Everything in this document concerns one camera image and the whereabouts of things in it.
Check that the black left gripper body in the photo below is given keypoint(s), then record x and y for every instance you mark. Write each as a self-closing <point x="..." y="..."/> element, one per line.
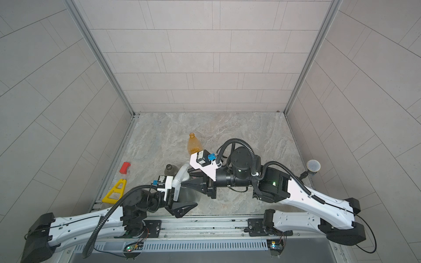
<point x="170" y="195"/>

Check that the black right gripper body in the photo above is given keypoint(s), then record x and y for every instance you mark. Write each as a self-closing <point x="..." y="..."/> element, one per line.
<point x="212" y="186"/>

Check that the clear grey spray bottle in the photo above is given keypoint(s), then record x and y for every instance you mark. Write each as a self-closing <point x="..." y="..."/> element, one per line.
<point x="188" y="195"/>

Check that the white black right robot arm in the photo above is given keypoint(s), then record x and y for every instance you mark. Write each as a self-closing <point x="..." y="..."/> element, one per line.
<point x="274" y="183"/>

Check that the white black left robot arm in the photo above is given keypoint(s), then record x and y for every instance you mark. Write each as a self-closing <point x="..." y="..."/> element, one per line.
<point x="125" y="219"/>

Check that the dark grey spray bottle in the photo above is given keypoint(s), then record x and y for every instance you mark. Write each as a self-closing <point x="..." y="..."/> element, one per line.
<point x="171" y="170"/>

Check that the orange translucent spray bottle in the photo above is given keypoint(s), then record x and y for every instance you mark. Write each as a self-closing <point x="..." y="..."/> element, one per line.
<point x="193" y="144"/>

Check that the red spray nozzle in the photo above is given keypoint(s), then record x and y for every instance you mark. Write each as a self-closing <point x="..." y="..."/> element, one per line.
<point x="124" y="168"/>

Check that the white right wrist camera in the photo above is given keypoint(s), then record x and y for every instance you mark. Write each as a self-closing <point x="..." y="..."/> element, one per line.
<point x="205" y="162"/>

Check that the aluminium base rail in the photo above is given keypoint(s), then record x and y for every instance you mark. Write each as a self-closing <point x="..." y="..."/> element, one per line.
<point x="203" y="234"/>

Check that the aluminium corner frame post left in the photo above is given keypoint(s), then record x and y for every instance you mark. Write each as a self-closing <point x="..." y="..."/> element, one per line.
<point x="89" y="38"/>

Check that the aluminium corner frame post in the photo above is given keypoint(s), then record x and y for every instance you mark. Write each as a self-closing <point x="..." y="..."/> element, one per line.
<point x="89" y="38"/>
<point x="322" y="33"/>

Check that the aluminium corner frame post right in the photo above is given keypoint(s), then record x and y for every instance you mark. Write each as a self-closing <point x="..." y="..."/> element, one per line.
<point x="322" y="33"/>

